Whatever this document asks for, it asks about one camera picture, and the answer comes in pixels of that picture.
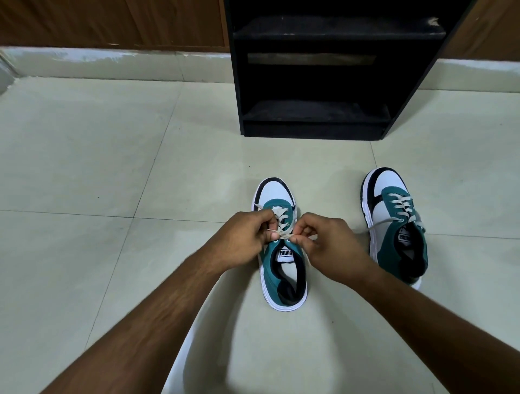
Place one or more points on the person's left hand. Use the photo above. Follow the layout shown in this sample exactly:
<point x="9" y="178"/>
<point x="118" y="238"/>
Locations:
<point x="237" y="241"/>

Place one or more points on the person's right hand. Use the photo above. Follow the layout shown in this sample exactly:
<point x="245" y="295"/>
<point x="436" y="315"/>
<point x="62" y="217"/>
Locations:
<point x="335" y="253"/>

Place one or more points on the person's right thumb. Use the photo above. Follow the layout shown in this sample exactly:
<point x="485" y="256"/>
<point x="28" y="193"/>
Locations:
<point x="306" y="221"/>

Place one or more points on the person's left thumb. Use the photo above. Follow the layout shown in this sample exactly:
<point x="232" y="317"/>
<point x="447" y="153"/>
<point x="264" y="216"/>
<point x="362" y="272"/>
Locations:
<point x="266" y="217"/>

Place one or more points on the beige shoelace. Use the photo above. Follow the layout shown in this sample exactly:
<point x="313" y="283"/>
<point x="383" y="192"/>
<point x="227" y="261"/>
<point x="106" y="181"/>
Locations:
<point x="282" y="219"/>
<point x="402" y="207"/>

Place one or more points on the person's right forearm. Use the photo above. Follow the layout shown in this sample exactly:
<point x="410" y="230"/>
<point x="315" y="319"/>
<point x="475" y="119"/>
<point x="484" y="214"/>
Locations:
<point x="443" y="337"/>

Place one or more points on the person's left forearm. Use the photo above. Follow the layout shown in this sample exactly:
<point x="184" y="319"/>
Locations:
<point x="142" y="333"/>

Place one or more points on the teal white black sneaker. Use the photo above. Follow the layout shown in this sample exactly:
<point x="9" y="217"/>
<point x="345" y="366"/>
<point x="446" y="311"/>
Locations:
<point x="390" y="243"/>
<point x="286" y="280"/>

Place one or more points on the black wooden shoe rack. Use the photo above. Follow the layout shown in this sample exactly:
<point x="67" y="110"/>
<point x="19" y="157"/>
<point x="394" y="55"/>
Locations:
<point x="317" y="117"/>

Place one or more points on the brown wooden cabinet panel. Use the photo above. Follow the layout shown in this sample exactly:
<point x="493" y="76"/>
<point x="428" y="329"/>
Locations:
<point x="487" y="30"/>
<point x="113" y="22"/>

